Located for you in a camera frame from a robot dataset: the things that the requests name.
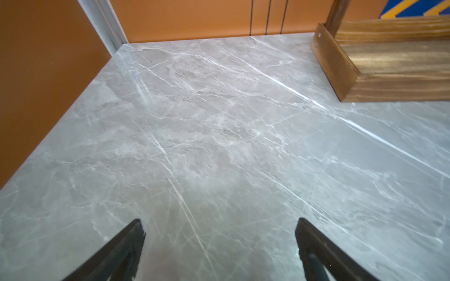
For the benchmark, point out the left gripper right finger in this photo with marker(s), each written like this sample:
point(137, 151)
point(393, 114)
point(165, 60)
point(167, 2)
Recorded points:
point(320, 256)

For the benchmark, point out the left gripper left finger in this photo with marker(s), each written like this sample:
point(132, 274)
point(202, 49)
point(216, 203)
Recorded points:
point(118, 260)

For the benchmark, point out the wooden jewelry display stand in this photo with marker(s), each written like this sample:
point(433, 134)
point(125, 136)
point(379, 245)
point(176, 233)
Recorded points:
point(402, 56)

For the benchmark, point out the left aluminium corner post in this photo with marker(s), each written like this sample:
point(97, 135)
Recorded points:
point(104, 20)

